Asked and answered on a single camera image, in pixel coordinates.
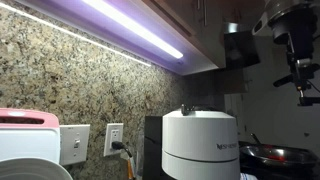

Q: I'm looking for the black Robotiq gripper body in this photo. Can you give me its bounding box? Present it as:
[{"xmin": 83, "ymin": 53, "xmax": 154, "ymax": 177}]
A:
[{"xmin": 270, "ymin": 11, "xmax": 316, "ymax": 60}]

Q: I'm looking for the black range hood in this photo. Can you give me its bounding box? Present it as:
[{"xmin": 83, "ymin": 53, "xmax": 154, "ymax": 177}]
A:
[{"xmin": 222, "ymin": 21, "xmax": 262, "ymax": 71}]

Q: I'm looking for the upper kitchen cabinet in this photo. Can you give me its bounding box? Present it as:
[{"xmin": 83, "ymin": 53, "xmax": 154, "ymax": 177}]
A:
[{"xmin": 13, "ymin": 0, "xmax": 268, "ymax": 77}]

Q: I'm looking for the white wipes canister blue label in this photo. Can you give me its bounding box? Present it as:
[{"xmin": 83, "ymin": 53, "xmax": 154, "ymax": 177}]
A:
[{"xmin": 239, "ymin": 172, "xmax": 258, "ymax": 180}]

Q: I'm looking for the black and white coffee machine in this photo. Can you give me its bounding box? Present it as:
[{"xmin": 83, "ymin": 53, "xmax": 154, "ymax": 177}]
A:
[{"xmin": 143, "ymin": 103, "xmax": 242, "ymax": 180}]

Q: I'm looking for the under-cabinet light tube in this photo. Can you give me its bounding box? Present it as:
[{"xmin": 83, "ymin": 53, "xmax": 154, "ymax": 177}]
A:
[{"xmin": 81, "ymin": 0, "xmax": 185, "ymax": 60}]

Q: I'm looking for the white wall outlet plate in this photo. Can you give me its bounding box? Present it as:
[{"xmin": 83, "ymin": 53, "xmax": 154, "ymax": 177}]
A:
[{"xmin": 103, "ymin": 122, "xmax": 125, "ymax": 158}]

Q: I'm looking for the black power plug with cable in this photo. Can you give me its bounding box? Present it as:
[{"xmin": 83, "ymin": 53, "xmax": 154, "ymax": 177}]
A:
[{"xmin": 111, "ymin": 140, "xmax": 134, "ymax": 160}]

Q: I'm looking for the white double switch wall plate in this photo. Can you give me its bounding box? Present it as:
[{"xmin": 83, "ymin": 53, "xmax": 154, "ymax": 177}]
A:
[{"xmin": 59, "ymin": 124, "xmax": 91, "ymax": 167}]

